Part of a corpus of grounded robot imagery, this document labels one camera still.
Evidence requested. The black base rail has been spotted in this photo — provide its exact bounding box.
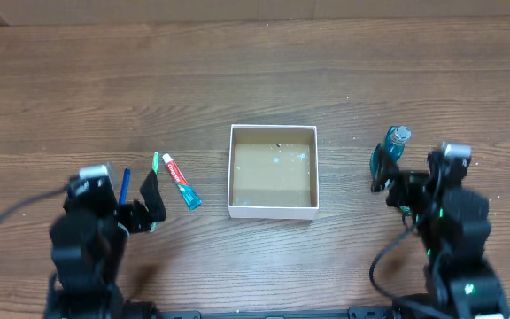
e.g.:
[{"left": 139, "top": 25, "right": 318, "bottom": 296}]
[{"left": 151, "top": 306, "right": 403, "bottom": 319}]

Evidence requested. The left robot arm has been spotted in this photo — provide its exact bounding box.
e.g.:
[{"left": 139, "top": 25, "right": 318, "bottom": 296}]
[{"left": 43, "top": 167, "right": 166, "bottom": 319}]

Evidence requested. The red Colgate toothpaste tube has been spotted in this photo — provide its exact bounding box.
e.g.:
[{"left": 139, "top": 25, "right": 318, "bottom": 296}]
[{"left": 162, "top": 153, "right": 202, "bottom": 210}]

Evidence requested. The white cardboard box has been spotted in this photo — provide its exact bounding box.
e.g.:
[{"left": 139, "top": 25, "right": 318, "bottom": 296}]
[{"left": 227, "top": 124, "right": 320, "bottom": 221}]

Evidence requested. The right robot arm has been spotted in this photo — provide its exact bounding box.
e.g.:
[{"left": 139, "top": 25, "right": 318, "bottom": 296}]
[{"left": 371, "top": 144, "right": 510, "bottom": 318}]

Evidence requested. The blue mouthwash bottle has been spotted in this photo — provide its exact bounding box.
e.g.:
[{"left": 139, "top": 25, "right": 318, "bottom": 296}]
[{"left": 369, "top": 126, "right": 412, "bottom": 177}]

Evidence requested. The green toothbrush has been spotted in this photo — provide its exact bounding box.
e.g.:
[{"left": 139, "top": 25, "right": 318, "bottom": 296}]
[{"left": 150, "top": 152, "right": 159, "bottom": 232}]

